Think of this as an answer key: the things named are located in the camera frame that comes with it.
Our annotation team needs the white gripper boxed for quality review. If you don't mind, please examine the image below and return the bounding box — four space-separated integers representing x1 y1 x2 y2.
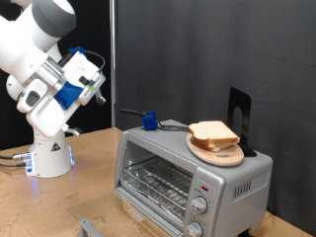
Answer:
16 51 108 138

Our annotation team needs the metal spatula with blue block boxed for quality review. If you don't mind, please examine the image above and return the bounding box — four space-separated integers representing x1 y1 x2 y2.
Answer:
119 108 191 132

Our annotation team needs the glass oven door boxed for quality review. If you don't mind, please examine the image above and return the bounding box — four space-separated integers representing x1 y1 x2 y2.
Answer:
67 189 176 237

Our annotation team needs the white bread slice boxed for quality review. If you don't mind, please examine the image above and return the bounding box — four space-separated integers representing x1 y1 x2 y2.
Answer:
190 136 236 153
188 119 241 146

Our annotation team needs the silver toaster oven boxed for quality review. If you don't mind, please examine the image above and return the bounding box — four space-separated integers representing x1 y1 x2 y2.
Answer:
113 118 275 237

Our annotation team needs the silver oven knob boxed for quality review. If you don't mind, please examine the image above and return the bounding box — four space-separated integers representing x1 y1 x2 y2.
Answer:
185 220 204 237
191 196 209 215

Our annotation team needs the vertical metal pole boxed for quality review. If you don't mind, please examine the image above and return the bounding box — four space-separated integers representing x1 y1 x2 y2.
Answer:
110 0 117 128

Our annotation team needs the black curtain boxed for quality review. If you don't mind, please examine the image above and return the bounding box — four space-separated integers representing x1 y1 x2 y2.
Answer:
0 0 113 151

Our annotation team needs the dark grey backdrop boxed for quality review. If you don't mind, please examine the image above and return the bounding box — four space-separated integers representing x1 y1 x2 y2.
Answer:
116 0 316 236

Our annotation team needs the round wooden board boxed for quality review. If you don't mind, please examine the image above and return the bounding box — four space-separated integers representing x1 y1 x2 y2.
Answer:
186 131 246 167

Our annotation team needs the black metal bookend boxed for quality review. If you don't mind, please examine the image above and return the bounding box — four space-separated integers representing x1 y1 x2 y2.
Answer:
226 86 258 158

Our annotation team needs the black camera cable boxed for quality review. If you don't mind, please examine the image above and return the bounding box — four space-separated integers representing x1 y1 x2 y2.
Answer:
58 45 107 75

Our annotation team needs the black base cable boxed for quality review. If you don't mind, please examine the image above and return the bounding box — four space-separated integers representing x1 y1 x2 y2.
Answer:
0 151 33 161
0 161 29 168

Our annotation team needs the wire oven rack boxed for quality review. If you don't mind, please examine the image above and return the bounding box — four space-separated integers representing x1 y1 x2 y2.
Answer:
121 157 194 220

